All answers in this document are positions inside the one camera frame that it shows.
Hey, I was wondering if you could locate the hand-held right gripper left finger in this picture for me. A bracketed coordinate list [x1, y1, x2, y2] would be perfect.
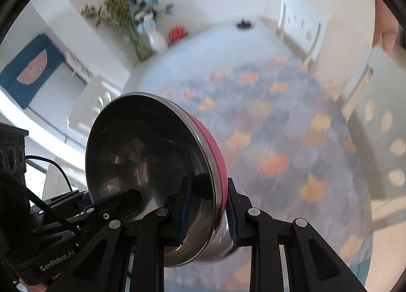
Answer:
[63, 177, 194, 292]

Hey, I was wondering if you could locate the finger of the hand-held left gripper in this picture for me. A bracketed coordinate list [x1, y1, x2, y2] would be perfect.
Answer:
[86, 189, 142, 221]
[42, 191, 93, 217]

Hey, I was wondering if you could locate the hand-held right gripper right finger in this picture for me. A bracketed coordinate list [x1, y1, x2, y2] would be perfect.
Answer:
[224, 178, 367, 292]

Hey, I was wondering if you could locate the pink stainless steel bowl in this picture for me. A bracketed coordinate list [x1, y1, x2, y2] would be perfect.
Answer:
[85, 92, 229, 269]

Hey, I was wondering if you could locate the white chair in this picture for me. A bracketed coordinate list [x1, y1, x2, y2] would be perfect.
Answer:
[67, 75, 123, 141]
[277, 0, 331, 68]
[339, 47, 406, 233]

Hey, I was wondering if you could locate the white vase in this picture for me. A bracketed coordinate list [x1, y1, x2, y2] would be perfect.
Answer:
[147, 30, 169, 55]

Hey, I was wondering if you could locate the red small object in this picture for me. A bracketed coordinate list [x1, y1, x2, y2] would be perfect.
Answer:
[168, 26, 188, 43]

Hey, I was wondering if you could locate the flower bouquet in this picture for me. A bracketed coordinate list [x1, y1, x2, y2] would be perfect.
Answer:
[81, 0, 176, 62]

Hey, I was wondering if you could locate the pinkish blurred shape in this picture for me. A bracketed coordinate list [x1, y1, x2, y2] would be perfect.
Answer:
[372, 0, 401, 59]

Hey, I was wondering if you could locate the black cable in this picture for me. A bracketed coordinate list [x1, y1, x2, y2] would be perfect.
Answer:
[25, 155, 87, 239]

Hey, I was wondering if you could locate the blue wall poster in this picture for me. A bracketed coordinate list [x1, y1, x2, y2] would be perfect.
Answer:
[0, 34, 66, 109]

